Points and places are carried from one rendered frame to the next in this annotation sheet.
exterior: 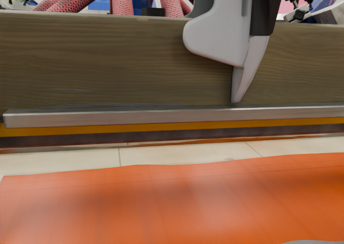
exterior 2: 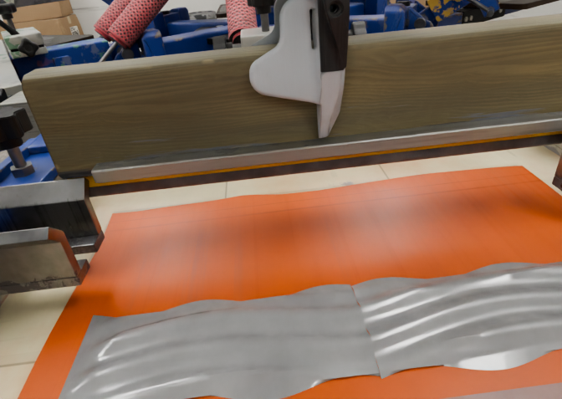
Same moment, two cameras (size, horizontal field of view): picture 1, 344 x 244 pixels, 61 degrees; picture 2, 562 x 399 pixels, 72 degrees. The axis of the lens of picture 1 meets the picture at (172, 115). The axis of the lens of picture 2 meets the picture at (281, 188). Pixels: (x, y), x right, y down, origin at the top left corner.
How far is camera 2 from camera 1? 0.10 m
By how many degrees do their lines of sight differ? 17
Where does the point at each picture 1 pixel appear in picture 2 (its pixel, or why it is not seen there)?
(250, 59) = (325, 95)
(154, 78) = (231, 120)
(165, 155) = (276, 181)
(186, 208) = (283, 244)
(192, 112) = (273, 154)
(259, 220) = (354, 257)
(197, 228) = (288, 265)
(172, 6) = not seen: outside the picture
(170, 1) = not seen: outside the picture
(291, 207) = (394, 242)
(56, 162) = (161, 196)
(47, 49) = (120, 104)
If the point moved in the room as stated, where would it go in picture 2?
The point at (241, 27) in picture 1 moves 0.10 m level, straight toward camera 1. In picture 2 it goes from (314, 62) to (246, 121)
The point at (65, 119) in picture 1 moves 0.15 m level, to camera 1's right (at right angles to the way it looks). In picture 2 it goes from (147, 171) to (365, 170)
